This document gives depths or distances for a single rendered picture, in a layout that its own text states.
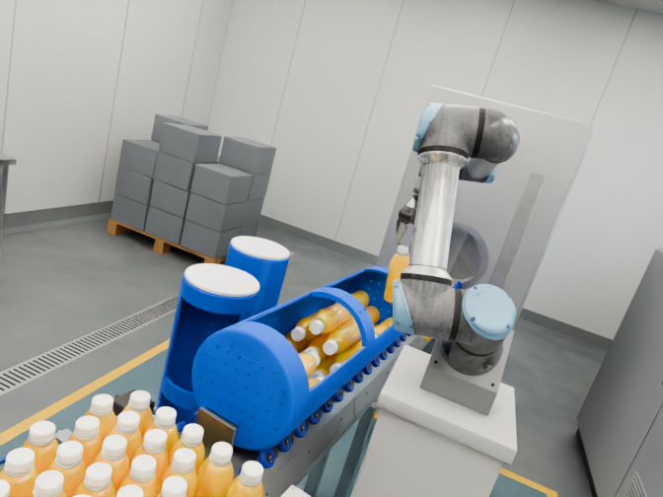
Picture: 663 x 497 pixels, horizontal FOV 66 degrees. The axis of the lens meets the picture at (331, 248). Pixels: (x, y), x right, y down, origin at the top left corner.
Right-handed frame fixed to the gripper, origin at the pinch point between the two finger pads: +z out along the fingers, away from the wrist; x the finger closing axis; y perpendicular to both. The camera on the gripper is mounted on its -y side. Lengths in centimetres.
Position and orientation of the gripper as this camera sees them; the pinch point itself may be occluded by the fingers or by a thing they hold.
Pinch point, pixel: (404, 247)
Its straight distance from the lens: 174.8
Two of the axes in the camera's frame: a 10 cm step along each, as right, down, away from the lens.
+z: -2.7, 9.3, 2.6
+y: 4.4, -1.2, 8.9
